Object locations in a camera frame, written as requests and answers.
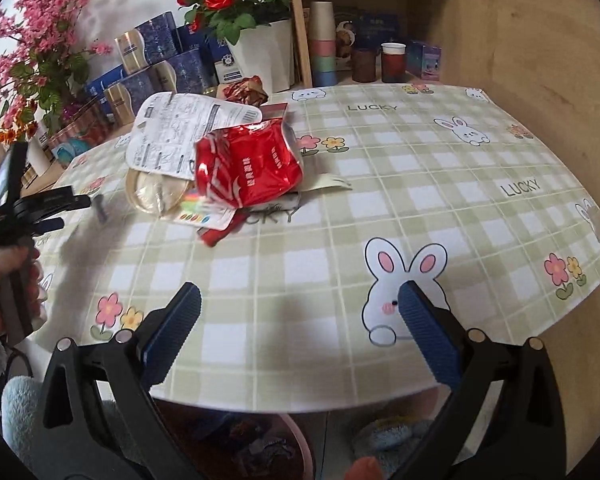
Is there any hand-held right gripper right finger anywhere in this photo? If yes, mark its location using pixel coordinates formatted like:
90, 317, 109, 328
390, 281, 567, 480

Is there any round clear plastic lid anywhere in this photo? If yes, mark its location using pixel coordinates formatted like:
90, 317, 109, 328
126, 167, 193, 221

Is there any crushed red drink can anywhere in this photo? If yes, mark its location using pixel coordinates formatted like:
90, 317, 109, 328
194, 116, 305, 211

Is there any red plastic wrapper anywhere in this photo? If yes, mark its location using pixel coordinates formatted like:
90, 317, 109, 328
196, 207, 251, 249

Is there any red brown cup white rim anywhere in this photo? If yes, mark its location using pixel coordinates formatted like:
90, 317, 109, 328
380, 42, 407, 83

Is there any small blue carton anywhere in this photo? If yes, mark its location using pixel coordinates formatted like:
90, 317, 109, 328
407, 40, 444, 81

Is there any pink plastic bin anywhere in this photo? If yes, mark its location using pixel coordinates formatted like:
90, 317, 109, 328
155, 400, 316, 480

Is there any white paper strip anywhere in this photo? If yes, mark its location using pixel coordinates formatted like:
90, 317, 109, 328
300, 172, 353, 195

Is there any stack of blue gift boxes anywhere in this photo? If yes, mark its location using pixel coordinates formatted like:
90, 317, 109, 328
27, 10, 221, 171

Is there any red gold wrapper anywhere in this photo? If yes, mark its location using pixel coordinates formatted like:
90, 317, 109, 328
221, 75, 270, 107

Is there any pink blossom plant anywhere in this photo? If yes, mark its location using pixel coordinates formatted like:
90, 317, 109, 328
0, 0, 113, 147

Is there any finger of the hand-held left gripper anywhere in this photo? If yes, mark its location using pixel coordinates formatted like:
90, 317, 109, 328
30, 217, 66, 235
27, 186, 92, 221

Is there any red rose plant white pot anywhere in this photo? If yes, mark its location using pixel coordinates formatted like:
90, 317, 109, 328
176, 0, 301, 95

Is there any colourful sticky notes pack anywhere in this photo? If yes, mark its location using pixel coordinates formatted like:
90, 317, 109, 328
177, 192, 237, 232

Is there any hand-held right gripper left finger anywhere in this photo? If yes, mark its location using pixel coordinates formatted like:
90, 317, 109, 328
32, 281, 203, 480

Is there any checked rabbit print tablecloth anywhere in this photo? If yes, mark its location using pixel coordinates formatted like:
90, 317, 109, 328
27, 82, 600, 416

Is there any beige paper cup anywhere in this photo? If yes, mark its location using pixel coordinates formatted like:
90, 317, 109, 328
308, 1, 336, 41

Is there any white blue labelled carton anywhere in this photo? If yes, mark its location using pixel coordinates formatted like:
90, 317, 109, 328
211, 35, 247, 85

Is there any dark blue printed box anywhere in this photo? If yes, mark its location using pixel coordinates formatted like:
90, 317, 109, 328
335, 6, 402, 68

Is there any dark brown cup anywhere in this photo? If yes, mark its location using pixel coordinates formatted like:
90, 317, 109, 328
351, 48, 379, 83

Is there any light blue fuzzy cloth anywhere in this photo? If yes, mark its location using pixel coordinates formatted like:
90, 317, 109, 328
0, 375, 146, 480

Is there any light blue fuzzy slipper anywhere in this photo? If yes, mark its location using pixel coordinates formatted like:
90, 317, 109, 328
350, 416, 433, 452

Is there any white printed blister card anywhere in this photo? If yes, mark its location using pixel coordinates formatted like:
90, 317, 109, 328
125, 92, 263, 181

